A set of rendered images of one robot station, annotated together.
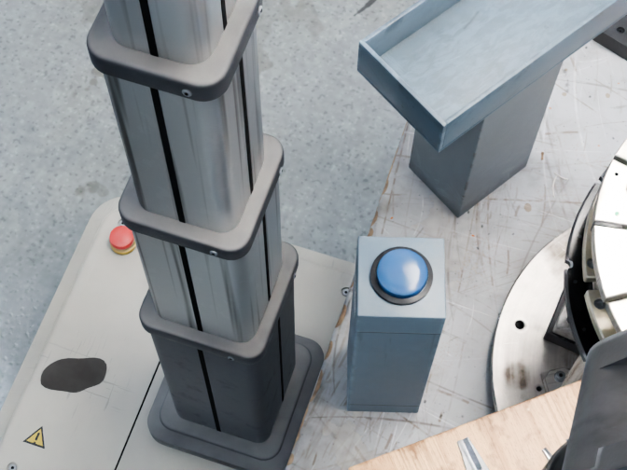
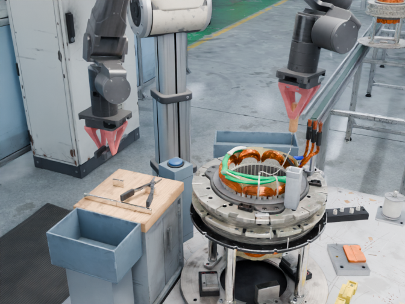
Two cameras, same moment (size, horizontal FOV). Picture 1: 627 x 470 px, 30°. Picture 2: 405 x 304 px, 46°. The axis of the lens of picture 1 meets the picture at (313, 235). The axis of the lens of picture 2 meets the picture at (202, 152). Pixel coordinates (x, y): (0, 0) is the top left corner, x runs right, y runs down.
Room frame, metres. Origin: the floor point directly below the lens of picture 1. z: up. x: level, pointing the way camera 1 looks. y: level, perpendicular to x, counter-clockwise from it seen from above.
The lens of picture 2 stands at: (-0.43, -0.97, 1.66)
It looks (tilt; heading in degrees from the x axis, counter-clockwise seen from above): 26 degrees down; 45
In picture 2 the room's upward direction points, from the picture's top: straight up
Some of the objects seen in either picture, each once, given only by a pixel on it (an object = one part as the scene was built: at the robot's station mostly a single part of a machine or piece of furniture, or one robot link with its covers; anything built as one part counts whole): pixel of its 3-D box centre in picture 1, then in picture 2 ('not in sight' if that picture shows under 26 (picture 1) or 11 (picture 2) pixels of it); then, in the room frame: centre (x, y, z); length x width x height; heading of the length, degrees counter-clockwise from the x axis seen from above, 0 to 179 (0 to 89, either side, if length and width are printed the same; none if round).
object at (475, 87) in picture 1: (485, 95); (253, 180); (0.62, -0.17, 0.92); 0.25 x 0.11 x 0.28; 130
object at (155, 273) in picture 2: not in sight; (134, 245); (0.15, -0.15, 0.91); 0.19 x 0.19 x 0.26; 22
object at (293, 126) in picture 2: not in sight; (294, 117); (0.34, -0.47, 1.30); 0.02 x 0.02 x 0.06
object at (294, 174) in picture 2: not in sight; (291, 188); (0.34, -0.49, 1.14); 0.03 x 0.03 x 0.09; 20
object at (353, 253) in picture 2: not in sight; (354, 253); (0.66, -0.51, 0.80); 0.07 x 0.05 x 0.01; 44
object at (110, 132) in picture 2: not in sight; (107, 134); (0.12, -0.13, 1.22); 0.07 x 0.07 x 0.09; 22
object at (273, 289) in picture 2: not in sight; (269, 296); (0.30, -0.47, 0.85); 0.06 x 0.04 x 0.05; 152
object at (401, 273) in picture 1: (402, 272); (175, 161); (0.37, -0.07, 1.04); 0.04 x 0.04 x 0.01
